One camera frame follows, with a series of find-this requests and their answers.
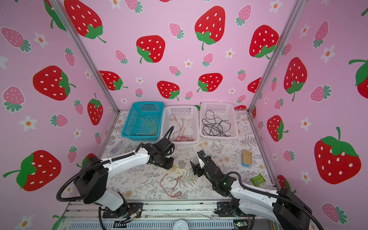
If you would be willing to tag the teal plastic basket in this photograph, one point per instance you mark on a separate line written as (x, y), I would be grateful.
(143, 122)

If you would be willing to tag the aluminium corner post right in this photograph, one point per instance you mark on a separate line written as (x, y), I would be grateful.
(290, 24)

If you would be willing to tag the white basket middle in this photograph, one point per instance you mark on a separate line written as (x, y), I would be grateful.
(185, 122)

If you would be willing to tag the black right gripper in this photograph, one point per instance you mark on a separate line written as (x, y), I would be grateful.
(196, 167)

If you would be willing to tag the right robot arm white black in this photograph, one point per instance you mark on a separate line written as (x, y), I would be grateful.
(281, 206)

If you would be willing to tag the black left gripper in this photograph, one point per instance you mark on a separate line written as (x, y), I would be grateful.
(170, 164)

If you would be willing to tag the clear plastic bag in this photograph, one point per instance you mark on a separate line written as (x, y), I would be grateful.
(117, 148)

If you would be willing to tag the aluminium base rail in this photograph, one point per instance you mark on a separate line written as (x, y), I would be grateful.
(164, 215)

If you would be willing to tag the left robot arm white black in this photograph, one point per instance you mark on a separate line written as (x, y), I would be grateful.
(90, 183)

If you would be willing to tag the aluminium corner post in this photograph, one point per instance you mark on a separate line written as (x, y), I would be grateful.
(62, 14)
(290, 24)

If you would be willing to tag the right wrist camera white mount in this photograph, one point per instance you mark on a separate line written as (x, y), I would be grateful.
(202, 159)

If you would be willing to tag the green wipes packet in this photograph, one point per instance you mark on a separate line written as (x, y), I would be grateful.
(257, 180)

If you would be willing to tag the aluminium corner post left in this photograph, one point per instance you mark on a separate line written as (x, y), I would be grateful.
(62, 14)

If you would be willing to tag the white basket right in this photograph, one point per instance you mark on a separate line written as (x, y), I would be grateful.
(217, 121)

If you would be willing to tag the white basket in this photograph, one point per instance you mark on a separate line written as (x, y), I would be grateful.
(185, 122)
(217, 121)

